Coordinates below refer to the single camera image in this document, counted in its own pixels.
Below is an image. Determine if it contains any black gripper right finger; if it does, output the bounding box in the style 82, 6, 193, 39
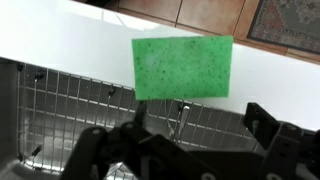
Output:
243, 101, 320, 180

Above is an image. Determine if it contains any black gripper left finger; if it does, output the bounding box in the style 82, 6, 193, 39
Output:
59, 99, 154, 180

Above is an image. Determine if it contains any green sponge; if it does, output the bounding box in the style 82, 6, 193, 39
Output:
130, 34, 234, 101

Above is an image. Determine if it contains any stainless steel sink basin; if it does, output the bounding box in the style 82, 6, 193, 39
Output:
0, 56, 268, 180

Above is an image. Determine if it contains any patterned grey rug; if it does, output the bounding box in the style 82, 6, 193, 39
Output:
246, 0, 320, 56

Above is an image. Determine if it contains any metal wire sink grid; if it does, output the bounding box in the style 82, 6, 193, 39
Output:
15, 63, 264, 180

